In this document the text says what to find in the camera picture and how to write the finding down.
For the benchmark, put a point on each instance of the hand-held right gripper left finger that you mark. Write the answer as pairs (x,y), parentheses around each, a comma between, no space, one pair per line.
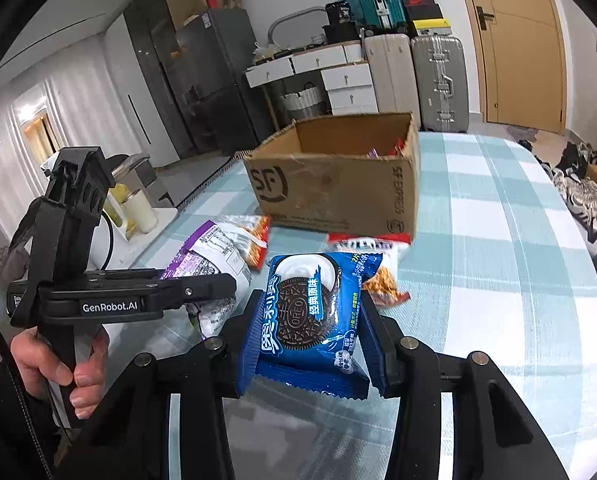
(228,340)

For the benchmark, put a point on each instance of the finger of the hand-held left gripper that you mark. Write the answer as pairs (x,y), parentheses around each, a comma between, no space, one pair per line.
(123,276)
(203,287)

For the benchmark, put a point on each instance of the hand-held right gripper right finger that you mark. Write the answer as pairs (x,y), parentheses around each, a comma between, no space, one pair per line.
(378,355)

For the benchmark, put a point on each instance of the blue cookie packet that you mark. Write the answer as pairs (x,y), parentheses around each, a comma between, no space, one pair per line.
(303,320)

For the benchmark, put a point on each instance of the brown cardboard box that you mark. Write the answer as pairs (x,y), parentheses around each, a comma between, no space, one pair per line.
(328,195)

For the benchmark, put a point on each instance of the person's left forearm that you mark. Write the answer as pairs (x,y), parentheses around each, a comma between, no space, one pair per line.
(3,425)

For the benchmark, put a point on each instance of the person's left hand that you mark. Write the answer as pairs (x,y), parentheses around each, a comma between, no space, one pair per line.
(91,375)

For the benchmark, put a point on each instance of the large purple snack bag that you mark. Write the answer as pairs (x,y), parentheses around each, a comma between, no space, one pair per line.
(213,255)

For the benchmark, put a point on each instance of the white electric kettle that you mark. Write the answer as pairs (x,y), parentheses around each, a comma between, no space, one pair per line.
(106,240)

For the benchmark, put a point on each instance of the yellow cloth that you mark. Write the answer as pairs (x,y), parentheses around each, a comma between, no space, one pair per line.
(118,200)

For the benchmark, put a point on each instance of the white cup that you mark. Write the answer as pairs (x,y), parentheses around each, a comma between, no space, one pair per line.
(141,212)

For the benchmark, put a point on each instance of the orange stick snack bag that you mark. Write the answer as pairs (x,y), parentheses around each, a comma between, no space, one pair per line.
(378,275)
(253,240)

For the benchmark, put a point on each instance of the grey container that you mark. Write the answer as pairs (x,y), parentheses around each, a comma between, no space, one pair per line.
(143,175)

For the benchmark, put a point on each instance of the blue plaid tablecloth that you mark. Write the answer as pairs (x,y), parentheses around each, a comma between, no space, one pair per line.
(478,260)

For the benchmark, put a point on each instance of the dark glass cabinet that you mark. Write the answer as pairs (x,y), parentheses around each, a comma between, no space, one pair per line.
(151,70)

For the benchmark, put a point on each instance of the white ribbed basket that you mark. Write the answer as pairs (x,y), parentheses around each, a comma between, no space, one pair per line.
(302,102)

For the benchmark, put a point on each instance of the grey refrigerator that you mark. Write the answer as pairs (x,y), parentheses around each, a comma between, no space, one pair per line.
(223,70)

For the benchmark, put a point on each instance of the white drawer unit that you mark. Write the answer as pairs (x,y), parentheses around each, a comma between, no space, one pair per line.
(328,72)

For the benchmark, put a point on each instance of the pile of shoes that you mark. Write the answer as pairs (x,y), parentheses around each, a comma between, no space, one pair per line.
(578,190)

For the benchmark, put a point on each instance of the beige suitcase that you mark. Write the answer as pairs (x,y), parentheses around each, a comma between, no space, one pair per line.
(391,80)

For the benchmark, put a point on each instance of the silver suitcase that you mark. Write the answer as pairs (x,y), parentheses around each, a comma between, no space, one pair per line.
(438,82)

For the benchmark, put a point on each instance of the yellow and black box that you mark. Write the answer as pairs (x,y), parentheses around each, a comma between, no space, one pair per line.
(428,26)

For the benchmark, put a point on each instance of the wooden door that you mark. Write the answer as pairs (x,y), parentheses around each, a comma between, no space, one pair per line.
(518,45)

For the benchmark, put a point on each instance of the black and red shoebox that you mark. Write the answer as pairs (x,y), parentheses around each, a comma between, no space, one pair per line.
(418,0)

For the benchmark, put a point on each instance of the curved metal frame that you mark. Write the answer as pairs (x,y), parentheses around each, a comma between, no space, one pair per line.
(291,17)

